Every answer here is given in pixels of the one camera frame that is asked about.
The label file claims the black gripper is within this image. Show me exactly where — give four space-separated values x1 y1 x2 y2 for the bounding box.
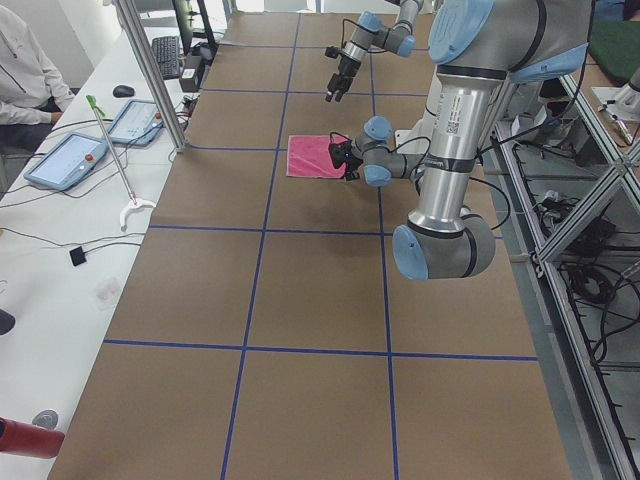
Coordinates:
344 149 363 176
325 55 361 102

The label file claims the pink and grey towel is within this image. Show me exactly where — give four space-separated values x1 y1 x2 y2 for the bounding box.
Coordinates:
286 135 345 179

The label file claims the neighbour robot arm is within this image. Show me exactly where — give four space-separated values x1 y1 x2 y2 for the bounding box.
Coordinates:
602 69 640 122

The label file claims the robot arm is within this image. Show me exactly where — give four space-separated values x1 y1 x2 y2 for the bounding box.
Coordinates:
352 1 594 280
324 0 425 102

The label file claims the black box with label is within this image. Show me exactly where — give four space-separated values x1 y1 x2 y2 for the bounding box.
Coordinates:
179 55 205 93

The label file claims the black monitor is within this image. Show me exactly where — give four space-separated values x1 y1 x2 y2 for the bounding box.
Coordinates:
172 0 218 54

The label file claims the black keyboard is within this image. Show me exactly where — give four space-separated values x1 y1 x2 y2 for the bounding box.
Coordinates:
151 36 181 80

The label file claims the far teach pendant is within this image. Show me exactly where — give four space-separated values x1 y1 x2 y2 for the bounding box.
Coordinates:
108 99 164 147

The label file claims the teach pendant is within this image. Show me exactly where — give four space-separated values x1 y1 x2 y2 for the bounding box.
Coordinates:
23 133 108 191
108 99 164 147

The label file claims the black computer mouse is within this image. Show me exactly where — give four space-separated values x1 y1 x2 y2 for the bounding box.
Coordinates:
112 84 135 98

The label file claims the reacher grabber stick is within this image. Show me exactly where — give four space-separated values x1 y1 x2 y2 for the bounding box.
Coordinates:
85 95 156 232

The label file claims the near teach pendant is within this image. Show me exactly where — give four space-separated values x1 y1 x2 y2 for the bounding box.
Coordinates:
23 133 108 191

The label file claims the small black square puck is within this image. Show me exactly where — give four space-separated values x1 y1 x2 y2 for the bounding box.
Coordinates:
69 246 87 267

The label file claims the person in white shirt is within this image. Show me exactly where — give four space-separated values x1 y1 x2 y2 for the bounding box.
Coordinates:
1 7 75 152

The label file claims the grey round disc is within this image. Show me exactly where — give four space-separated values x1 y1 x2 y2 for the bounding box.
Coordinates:
31 409 59 430

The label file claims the red bottle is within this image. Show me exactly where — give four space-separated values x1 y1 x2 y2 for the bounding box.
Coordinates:
0 418 65 459

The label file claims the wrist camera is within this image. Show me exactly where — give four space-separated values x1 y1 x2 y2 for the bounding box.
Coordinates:
325 46 340 59
328 141 350 169

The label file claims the aluminium frame post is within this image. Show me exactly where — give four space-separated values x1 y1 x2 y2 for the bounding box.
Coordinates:
113 0 186 153

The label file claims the aluminium frame rail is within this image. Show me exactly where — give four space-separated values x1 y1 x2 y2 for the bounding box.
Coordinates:
492 65 639 479

